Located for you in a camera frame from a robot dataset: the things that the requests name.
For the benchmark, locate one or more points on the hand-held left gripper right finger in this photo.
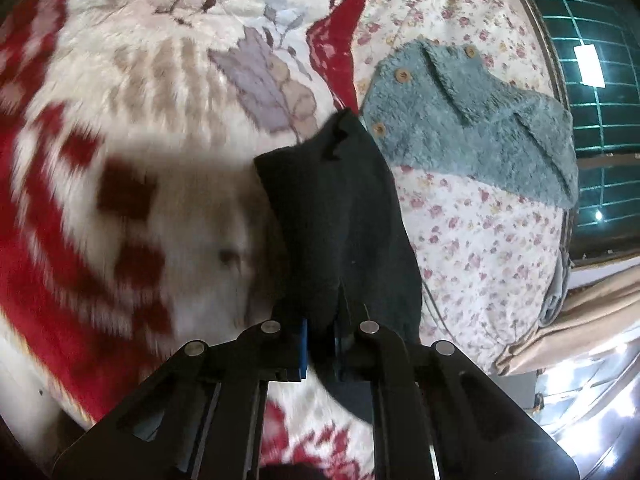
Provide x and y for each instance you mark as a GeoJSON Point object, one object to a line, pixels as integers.
{"type": "Point", "coordinates": [339, 350]}

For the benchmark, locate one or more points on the red and white floral blanket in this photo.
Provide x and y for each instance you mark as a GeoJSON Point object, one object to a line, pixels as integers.
{"type": "Point", "coordinates": [150, 85]}

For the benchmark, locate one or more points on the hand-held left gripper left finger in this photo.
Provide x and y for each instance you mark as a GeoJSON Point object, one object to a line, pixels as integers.
{"type": "Point", "coordinates": [302, 350]}

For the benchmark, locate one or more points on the small-flower print quilt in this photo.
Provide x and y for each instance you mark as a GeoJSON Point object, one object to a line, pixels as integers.
{"type": "Point", "coordinates": [475, 240]}

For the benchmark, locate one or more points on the teal fuzzy buttoned sweater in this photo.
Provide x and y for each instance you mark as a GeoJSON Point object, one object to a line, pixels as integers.
{"type": "Point", "coordinates": [475, 125]}

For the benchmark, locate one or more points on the window with green grille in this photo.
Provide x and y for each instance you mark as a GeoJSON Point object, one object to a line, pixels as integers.
{"type": "Point", "coordinates": [600, 110]}

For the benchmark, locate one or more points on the beige curtain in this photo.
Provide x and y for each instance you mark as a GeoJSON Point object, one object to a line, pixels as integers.
{"type": "Point", "coordinates": [590, 320]}

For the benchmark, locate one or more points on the black pants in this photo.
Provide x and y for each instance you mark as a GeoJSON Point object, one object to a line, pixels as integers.
{"type": "Point", "coordinates": [330, 210]}

